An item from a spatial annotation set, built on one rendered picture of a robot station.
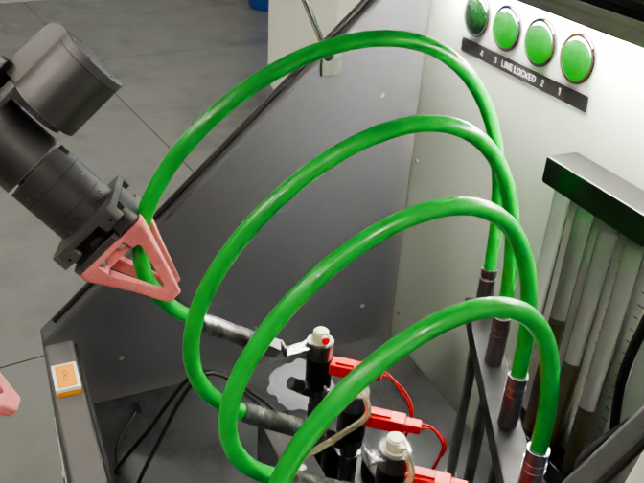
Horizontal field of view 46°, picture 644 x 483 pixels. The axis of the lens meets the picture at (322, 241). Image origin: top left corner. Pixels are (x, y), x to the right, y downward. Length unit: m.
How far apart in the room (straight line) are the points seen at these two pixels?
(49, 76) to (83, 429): 0.46
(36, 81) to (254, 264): 0.55
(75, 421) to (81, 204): 0.39
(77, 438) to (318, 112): 0.50
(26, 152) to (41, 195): 0.03
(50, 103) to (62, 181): 0.06
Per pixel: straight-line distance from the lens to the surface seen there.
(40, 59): 0.63
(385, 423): 0.73
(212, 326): 0.71
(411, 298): 1.19
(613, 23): 0.75
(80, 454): 0.91
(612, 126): 0.80
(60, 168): 0.63
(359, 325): 1.23
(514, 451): 0.72
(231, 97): 0.62
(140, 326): 1.09
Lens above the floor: 1.59
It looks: 30 degrees down
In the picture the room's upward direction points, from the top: 3 degrees clockwise
